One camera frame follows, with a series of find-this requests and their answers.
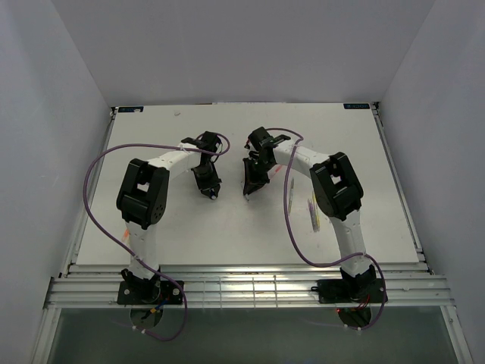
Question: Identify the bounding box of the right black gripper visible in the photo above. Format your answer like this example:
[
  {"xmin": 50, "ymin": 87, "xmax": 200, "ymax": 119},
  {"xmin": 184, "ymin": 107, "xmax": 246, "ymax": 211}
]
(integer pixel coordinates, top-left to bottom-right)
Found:
[{"xmin": 243, "ymin": 157, "xmax": 274, "ymax": 196}]

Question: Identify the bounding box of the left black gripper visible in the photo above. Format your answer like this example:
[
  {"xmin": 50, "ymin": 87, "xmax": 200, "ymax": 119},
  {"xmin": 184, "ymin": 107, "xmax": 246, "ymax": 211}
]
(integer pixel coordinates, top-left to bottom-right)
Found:
[{"xmin": 191, "ymin": 162, "xmax": 221, "ymax": 197}]

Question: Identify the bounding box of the red pen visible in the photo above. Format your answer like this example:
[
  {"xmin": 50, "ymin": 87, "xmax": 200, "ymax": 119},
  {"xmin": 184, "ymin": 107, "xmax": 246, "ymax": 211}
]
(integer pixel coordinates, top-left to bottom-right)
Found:
[{"xmin": 268, "ymin": 165, "xmax": 283, "ymax": 179}]

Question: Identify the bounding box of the grey silver pen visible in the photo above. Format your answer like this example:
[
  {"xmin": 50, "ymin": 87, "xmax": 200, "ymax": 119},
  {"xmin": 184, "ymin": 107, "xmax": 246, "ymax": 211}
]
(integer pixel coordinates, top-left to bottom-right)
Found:
[{"xmin": 287, "ymin": 177, "xmax": 295, "ymax": 216}]

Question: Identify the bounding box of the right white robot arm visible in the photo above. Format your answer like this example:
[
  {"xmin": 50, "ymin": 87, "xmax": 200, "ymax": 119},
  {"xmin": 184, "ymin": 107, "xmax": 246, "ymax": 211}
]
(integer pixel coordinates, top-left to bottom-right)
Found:
[{"xmin": 242, "ymin": 127, "xmax": 377, "ymax": 301}]

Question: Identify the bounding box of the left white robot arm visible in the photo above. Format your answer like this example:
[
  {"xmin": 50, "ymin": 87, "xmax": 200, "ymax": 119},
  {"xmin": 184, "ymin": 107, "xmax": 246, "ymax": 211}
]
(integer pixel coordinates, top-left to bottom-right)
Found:
[{"xmin": 116, "ymin": 131, "xmax": 222, "ymax": 303}]

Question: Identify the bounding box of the orange yellow pen cluster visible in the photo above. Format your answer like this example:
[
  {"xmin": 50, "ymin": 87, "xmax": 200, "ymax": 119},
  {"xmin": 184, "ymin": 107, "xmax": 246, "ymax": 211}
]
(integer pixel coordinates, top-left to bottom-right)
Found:
[{"xmin": 121, "ymin": 229, "xmax": 130, "ymax": 245}]

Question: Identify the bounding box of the right blue corner label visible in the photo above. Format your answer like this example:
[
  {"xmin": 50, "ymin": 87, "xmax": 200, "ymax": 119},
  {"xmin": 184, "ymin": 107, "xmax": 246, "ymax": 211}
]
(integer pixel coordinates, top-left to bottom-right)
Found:
[{"xmin": 343, "ymin": 103, "xmax": 371, "ymax": 110}]

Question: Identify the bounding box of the blue corner label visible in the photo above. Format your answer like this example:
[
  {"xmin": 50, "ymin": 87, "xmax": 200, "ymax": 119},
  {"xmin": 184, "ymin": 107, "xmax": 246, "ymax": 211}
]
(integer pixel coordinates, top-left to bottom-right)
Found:
[
  {"xmin": 343, "ymin": 103, "xmax": 371, "ymax": 110},
  {"xmin": 117, "ymin": 106, "xmax": 144, "ymax": 113}
]

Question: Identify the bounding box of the left blue corner label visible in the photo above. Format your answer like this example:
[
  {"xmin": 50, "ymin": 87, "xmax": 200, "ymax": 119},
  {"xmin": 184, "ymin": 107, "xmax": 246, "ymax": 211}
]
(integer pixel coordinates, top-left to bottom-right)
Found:
[{"xmin": 117, "ymin": 106, "xmax": 144, "ymax": 113}]

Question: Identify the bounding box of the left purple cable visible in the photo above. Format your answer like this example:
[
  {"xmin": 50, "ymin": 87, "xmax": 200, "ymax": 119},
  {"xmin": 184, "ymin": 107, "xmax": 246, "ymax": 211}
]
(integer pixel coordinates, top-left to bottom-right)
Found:
[{"xmin": 83, "ymin": 133, "xmax": 231, "ymax": 342}]

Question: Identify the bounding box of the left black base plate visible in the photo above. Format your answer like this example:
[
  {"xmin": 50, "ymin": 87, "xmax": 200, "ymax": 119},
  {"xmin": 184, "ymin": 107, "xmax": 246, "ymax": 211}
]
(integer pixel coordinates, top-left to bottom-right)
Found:
[{"xmin": 116, "ymin": 281, "xmax": 184, "ymax": 306}]

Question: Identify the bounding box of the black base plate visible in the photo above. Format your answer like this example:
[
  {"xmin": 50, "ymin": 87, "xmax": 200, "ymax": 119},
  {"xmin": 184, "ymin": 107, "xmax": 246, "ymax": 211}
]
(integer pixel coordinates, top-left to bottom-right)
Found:
[
  {"xmin": 311, "ymin": 278, "xmax": 388, "ymax": 303},
  {"xmin": 116, "ymin": 281, "xmax": 184, "ymax": 306}
]

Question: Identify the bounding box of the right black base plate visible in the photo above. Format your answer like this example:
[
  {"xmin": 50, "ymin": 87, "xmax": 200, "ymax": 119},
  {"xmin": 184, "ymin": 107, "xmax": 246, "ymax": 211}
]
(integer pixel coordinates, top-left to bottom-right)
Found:
[{"xmin": 311, "ymin": 278, "xmax": 388, "ymax": 303}]

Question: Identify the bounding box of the aluminium rail frame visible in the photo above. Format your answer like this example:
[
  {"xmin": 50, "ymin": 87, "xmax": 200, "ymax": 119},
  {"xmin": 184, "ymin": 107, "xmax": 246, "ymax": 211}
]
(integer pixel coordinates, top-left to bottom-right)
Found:
[{"xmin": 45, "ymin": 262, "xmax": 455, "ymax": 309}]

